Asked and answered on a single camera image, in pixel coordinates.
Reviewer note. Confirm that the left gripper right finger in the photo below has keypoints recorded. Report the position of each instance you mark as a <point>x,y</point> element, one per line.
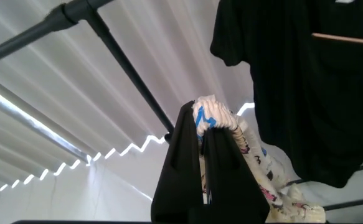
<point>234,186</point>

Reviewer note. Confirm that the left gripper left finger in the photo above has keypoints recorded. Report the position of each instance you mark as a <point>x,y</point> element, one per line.
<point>178,180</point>

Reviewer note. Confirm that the cream printed garment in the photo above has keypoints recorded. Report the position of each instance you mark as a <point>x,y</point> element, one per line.
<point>212,110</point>

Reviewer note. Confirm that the black garment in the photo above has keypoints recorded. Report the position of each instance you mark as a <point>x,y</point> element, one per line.
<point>309,109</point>

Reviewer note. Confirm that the pink clothes hanger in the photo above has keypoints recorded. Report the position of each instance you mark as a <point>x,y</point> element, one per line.
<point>343,38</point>

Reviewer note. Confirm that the black clothes rack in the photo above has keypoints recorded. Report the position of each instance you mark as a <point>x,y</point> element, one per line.
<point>122,62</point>

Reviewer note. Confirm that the white curtain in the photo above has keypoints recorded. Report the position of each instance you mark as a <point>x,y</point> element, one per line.
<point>59,93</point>

